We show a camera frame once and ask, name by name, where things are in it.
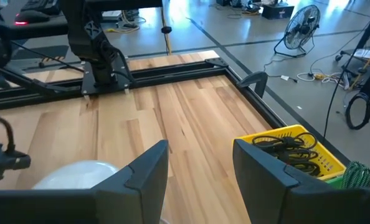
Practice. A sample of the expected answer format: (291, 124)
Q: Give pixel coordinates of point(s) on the black keyboard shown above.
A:
(41, 5)

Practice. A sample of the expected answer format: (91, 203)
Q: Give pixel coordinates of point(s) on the black aluminium table frame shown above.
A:
(172, 73)

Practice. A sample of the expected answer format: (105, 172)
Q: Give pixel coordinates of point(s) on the black desk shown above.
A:
(48, 31)

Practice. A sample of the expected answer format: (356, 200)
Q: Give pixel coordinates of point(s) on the black equipment box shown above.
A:
(277, 12)

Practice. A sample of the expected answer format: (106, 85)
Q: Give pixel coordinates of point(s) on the yellow plastic basket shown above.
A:
(328, 161)

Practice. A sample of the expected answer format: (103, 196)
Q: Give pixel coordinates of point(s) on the black clamp bracket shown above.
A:
(255, 80)

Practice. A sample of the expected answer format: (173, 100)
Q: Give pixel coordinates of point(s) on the black computer mouse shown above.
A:
(32, 17)

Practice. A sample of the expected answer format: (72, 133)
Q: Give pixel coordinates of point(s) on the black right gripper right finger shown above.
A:
(266, 193)

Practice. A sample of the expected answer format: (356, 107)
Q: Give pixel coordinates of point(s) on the green plastic basket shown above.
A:
(336, 183)

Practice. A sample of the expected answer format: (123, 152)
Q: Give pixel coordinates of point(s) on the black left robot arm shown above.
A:
(91, 46)

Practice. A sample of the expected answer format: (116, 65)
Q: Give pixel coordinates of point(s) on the black floor fan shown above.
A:
(300, 28)

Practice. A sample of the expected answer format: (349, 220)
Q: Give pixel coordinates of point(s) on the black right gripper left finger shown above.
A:
(138, 193)

